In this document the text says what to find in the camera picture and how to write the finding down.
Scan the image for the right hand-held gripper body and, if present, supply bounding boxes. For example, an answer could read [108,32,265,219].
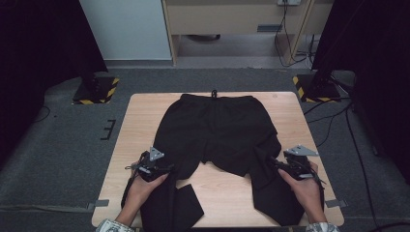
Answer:
[282,144,321,181]

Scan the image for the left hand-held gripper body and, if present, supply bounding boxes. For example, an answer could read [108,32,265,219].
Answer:
[125,146,172,184]

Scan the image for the black pants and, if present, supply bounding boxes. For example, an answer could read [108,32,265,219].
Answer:
[139,89,306,232]

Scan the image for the person's left hand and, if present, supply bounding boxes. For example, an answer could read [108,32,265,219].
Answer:
[123,159,170,218]

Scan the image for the person's right hand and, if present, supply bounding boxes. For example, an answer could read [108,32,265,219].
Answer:
[278,160,325,217]

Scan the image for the grey tape strip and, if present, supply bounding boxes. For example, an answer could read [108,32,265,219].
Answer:
[85,198,111,211]
[324,198,349,209]

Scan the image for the black yellow-striped stand base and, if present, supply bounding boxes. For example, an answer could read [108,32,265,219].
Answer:
[72,74,121,105]
[292,72,342,104]

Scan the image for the black curtain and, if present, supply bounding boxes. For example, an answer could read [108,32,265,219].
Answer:
[0,0,108,170]
[310,0,410,186]

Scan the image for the white cabinet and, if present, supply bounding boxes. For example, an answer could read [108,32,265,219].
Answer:
[78,0,173,62]

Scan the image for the light wooden desk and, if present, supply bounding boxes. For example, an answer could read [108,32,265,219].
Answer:
[161,0,335,68]

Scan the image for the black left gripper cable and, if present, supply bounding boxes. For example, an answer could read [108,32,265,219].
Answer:
[120,173,140,210]

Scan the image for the long black floor cable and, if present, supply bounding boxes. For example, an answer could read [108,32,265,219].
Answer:
[344,105,382,228]

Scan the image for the thin black floor cable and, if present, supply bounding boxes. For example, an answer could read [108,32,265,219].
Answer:
[32,104,52,125]

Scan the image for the black hanging cable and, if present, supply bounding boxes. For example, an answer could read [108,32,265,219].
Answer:
[273,0,308,69]

